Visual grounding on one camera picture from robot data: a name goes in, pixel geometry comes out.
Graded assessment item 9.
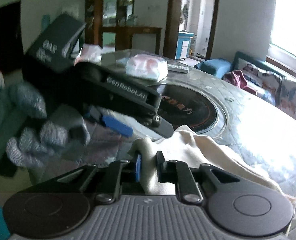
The pink cloth on sofa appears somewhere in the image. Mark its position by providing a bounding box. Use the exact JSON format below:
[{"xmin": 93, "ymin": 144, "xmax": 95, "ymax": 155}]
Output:
[{"xmin": 223, "ymin": 70, "xmax": 257, "ymax": 95}]

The white plastic bag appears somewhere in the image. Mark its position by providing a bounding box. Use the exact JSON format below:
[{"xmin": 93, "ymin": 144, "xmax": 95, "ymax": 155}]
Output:
[{"xmin": 74, "ymin": 44, "xmax": 103, "ymax": 64}]

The white remote control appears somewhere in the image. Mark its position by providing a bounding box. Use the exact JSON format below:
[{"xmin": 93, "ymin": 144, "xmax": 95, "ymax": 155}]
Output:
[{"xmin": 168, "ymin": 64, "xmax": 189, "ymax": 74}]

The butterfly print cushion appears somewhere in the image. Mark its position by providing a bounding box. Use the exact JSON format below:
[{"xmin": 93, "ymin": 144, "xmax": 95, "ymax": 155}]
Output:
[
  {"xmin": 237, "ymin": 59, "xmax": 282, "ymax": 106},
  {"xmin": 278, "ymin": 78, "xmax": 296, "ymax": 120}
]

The black round induction cooktop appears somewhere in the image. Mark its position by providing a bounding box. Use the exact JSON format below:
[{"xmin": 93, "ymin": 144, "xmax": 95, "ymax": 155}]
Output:
[{"xmin": 150, "ymin": 84, "xmax": 219, "ymax": 134}]

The grey gloved hand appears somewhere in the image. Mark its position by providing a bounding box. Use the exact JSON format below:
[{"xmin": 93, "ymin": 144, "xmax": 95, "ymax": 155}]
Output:
[{"xmin": 0, "ymin": 82, "xmax": 90, "ymax": 178}]

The blue corner sofa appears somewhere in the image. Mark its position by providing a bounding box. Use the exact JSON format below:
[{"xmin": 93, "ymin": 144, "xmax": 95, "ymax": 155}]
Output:
[{"xmin": 194, "ymin": 51, "xmax": 296, "ymax": 120}]

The cream knit garment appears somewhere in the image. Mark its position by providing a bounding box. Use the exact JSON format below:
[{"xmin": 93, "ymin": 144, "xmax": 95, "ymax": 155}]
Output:
[{"xmin": 128, "ymin": 125, "xmax": 296, "ymax": 206}]

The soft tissue pack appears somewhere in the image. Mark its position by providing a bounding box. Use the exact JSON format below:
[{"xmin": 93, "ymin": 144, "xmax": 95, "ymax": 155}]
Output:
[{"xmin": 125, "ymin": 54, "xmax": 168, "ymax": 82}]

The dark wooden shelf unit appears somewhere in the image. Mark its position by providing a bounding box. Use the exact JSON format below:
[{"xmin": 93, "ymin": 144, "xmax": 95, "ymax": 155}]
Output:
[{"xmin": 85, "ymin": 0, "xmax": 162, "ymax": 54}]

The blue white cabinet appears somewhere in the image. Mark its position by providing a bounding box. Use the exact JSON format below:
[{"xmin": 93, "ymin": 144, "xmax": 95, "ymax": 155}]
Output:
[{"xmin": 175, "ymin": 31, "xmax": 194, "ymax": 60}]

